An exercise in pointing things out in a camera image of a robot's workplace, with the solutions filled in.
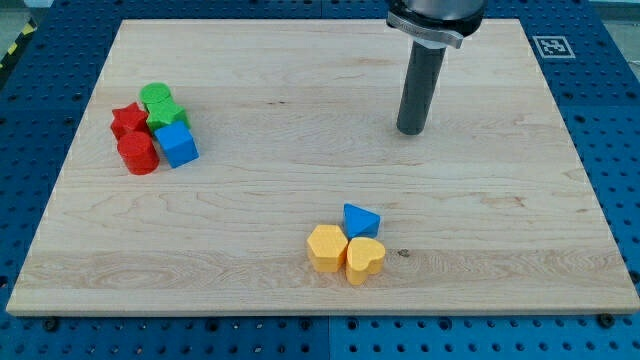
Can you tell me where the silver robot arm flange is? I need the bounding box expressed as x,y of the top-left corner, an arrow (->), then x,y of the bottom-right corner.
386,0 -> 488,49

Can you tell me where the blue cube block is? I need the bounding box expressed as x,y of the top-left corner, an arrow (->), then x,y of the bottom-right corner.
154,121 -> 199,168

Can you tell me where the green star block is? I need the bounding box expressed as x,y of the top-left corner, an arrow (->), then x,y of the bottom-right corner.
146,97 -> 191,133

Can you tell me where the red star block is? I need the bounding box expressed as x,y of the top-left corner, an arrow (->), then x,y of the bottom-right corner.
110,102 -> 150,140

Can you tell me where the blue triangle block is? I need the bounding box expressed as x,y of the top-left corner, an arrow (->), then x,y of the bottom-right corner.
343,203 -> 381,239

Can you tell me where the yellow hexagon block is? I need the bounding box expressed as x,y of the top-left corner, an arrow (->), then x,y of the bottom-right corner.
306,224 -> 348,273

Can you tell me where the yellow heart block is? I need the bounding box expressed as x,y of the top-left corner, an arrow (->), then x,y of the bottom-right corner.
345,237 -> 386,285

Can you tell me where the light wooden board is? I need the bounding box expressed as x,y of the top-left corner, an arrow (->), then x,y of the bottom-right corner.
7,19 -> 639,317

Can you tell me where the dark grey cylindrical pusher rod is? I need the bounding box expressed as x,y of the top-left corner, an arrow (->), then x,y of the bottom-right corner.
396,41 -> 446,135

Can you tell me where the red cylinder block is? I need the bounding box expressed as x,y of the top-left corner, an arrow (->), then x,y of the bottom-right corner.
117,131 -> 159,175

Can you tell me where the green cylinder block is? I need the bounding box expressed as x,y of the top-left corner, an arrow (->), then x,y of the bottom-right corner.
139,82 -> 171,109

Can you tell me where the white fiducial marker tag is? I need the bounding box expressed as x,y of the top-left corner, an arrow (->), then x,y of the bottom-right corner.
533,35 -> 575,59

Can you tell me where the black bolt left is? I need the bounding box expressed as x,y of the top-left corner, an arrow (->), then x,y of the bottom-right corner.
42,317 -> 59,332

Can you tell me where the black bolt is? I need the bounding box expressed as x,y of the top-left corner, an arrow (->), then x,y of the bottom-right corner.
597,313 -> 616,329
42,317 -> 59,332

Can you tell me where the black bolt right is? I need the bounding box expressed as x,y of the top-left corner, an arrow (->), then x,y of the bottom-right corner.
597,313 -> 616,329

